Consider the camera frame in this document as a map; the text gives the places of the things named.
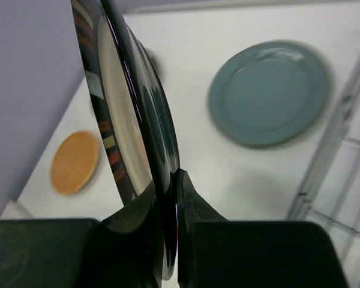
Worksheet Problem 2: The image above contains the black rimmed plate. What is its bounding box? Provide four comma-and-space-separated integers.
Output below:
71, 1, 180, 281

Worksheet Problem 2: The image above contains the black wire dish rack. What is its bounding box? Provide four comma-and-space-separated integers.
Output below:
286, 56, 360, 286

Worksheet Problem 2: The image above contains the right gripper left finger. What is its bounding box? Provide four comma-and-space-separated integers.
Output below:
83, 185, 164, 287

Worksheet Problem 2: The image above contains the teal plate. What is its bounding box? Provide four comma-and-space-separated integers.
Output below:
207, 40, 333, 147

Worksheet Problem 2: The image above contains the orange woven coaster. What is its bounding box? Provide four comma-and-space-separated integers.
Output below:
50, 130, 100, 195

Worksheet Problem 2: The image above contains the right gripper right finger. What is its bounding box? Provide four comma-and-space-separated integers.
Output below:
176, 169, 227, 287

